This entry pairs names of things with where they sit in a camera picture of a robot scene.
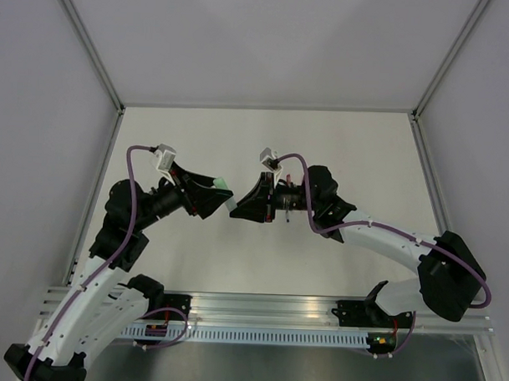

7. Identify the right aluminium frame post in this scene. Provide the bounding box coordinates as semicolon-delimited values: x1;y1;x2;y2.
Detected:
410;0;494;122

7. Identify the left aluminium frame post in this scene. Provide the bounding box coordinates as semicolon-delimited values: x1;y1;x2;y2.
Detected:
46;0;129;112

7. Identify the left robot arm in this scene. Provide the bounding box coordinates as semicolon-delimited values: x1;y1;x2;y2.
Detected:
3;165;233;381

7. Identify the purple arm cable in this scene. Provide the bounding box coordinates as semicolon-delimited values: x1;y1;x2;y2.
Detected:
267;152;498;363
21;140;196;381

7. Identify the white slotted cable duct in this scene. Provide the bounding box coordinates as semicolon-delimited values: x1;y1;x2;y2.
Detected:
119;323;369;349

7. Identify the green highlighter cap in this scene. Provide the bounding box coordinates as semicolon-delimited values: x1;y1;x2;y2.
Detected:
213;177;229;191

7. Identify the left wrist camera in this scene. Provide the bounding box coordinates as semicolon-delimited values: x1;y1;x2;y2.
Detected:
154;144;177;182

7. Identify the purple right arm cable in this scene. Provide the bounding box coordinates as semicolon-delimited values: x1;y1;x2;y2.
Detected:
267;152;498;363

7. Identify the aluminium mounting rail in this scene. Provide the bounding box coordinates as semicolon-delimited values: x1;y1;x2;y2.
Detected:
36;286;496;333

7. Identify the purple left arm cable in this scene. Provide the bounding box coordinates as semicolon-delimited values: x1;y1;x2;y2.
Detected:
21;140;196;381

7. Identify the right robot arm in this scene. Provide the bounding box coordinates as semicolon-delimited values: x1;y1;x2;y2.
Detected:
229;165;486;327

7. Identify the aluminium frame post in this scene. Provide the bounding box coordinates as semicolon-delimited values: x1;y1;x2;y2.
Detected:
46;0;129;112
410;0;494;122

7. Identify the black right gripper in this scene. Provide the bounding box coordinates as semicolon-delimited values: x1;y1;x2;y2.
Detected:
230;171;320;226

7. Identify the green highlighter pen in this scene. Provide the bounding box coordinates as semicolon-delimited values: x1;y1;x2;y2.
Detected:
226;198;237;211

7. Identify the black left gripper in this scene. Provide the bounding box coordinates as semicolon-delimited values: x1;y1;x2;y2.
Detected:
134;160;235;234

